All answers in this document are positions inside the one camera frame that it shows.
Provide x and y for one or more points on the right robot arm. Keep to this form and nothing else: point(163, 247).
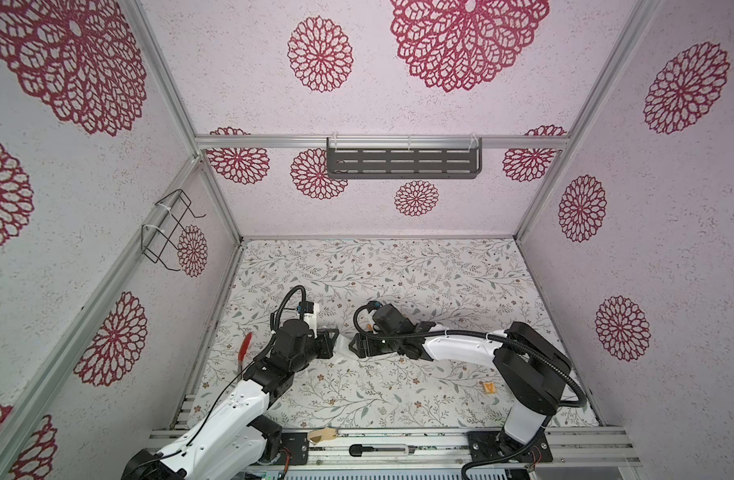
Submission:
point(537, 373)

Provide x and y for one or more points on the red kitchen tongs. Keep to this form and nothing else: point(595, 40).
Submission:
point(243, 350)

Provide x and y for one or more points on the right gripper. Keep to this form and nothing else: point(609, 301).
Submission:
point(362, 338)

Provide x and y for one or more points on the white remote control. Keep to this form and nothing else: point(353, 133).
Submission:
point(341, 349)

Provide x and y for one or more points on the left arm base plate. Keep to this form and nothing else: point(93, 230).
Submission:
point(287, 448)

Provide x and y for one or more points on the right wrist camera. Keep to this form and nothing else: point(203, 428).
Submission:
point(373, 306)

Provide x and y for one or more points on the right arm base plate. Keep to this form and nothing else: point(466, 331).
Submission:
point(492, 444)

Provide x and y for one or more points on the black wire wall rack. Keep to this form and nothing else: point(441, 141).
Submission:
point(174, 242)

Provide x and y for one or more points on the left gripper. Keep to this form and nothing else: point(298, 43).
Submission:
point(323, 337)

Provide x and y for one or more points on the black handled tool on rail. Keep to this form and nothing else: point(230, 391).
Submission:
point(364, 450)

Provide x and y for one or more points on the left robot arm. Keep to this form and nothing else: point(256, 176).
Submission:
point(236, 433)

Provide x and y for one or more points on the grey slotted wall shelf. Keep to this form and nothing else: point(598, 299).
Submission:
point(411, 162)

